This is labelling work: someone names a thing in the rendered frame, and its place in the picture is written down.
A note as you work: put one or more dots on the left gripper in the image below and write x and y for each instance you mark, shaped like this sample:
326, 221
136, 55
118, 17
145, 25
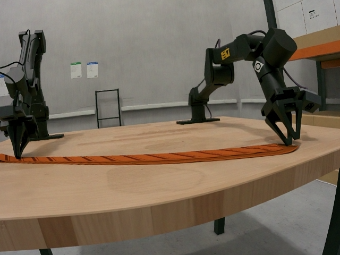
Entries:
280, 102

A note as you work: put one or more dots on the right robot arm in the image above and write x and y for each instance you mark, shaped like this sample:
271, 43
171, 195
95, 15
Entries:
29, 86

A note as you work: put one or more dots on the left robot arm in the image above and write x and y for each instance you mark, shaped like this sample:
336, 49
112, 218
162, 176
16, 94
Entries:
269, 53

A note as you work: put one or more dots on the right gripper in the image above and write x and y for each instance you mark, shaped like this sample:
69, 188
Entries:
23, 129

